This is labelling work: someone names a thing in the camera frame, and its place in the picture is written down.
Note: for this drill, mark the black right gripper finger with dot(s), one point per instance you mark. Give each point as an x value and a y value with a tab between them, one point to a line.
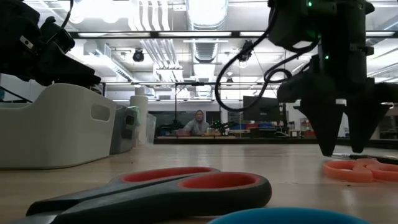
362	124
326	124

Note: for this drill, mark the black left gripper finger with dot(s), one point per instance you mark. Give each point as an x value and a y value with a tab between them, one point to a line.
68	71

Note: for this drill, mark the long black paintbrush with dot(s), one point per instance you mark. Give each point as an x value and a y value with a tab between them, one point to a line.
373	158

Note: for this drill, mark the white paint bottle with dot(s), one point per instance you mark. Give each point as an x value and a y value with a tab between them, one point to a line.
140	102

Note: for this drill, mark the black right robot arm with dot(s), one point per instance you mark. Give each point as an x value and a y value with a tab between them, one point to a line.
335	21

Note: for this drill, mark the orange scissors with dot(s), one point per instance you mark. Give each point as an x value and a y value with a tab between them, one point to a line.
348	177

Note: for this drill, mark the light grey plastic bin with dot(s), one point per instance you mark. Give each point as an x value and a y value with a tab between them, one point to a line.
56	130

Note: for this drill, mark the black monitor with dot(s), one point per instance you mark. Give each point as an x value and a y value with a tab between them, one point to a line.
261	109

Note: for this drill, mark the black ceiling spotlight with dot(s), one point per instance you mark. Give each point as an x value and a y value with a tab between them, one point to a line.
245	51
138	55

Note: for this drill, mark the dark grey plastic bin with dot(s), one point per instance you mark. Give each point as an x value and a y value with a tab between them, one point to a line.
119	137

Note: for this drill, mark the clear plastic bin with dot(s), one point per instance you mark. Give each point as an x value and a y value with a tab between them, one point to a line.
151	127

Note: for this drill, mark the blue scissors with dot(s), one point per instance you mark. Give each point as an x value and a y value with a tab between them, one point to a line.
280	217

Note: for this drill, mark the black overhead crossbar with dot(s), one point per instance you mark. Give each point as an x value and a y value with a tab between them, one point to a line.
235	34

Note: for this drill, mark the person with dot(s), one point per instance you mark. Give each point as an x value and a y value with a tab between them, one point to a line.
197	127

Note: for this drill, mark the background wooden table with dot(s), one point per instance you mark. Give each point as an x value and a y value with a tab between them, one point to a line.
196	137

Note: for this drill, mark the red and black scissors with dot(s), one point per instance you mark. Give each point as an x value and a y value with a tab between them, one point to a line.
155	202

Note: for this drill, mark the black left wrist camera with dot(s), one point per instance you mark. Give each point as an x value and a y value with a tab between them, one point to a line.
57	34

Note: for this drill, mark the black aluminium table frame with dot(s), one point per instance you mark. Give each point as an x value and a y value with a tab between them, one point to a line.
248	141

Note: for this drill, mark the background black rig frame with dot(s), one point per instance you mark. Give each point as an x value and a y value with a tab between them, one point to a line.
175	102

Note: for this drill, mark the silver ceiling air duct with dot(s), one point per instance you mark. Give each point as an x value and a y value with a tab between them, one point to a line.
205	15

